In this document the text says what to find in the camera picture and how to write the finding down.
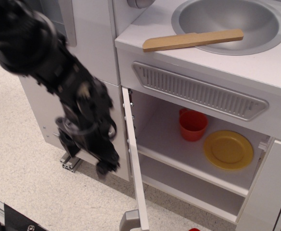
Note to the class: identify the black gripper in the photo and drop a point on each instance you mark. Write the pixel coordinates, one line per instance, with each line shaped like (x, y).
(90, 140)

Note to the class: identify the white cabinet door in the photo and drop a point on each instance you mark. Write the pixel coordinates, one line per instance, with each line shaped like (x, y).
(135, 164)
(262, 211)

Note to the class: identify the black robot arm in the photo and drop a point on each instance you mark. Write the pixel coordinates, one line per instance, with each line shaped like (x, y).
(30, 45)

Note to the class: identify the aluminium extrusion under cabinet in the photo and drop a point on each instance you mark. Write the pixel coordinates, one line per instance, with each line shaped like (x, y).
(70, 163)

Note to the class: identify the white toy kitchen cabinet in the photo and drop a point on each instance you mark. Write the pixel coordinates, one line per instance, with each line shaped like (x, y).
(110, 35)

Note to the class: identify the lower metal door hinge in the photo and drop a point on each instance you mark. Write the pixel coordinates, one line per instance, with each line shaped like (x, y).
(134, 127)

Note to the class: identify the metal door hinge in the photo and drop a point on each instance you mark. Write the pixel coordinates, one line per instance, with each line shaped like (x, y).
(134, 127)
(130, 93)

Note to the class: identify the upper metal door hinge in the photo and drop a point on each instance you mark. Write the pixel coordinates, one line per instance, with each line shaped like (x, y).
(130, 93)

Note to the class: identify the red plastic cup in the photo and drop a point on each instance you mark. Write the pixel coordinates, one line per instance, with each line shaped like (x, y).
(192, 124)

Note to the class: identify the grey vent panel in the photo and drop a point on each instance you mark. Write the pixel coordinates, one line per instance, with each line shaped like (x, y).
(223, 100)

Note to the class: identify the red object at bottom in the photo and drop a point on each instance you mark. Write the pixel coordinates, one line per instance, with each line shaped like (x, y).
(194, 229)

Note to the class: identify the yellow plastic plate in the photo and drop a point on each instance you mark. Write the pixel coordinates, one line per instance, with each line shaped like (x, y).
(228, 150)

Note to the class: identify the wooden toy knife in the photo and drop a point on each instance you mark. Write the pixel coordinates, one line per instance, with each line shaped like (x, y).
(191, 40)

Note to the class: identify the grey round knob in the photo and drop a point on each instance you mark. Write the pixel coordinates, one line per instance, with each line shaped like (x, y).
(140, 4)

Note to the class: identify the silver sink bowl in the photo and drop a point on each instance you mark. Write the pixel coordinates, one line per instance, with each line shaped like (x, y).
(259, 22)

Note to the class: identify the grey cabinet door handle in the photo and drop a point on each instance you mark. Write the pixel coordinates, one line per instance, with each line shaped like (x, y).
(130, 220)

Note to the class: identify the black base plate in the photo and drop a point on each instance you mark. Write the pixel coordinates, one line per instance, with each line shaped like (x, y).
(12, 220)

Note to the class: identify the grey microwave window frame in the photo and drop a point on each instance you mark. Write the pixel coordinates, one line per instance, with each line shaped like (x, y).
(60, 12)

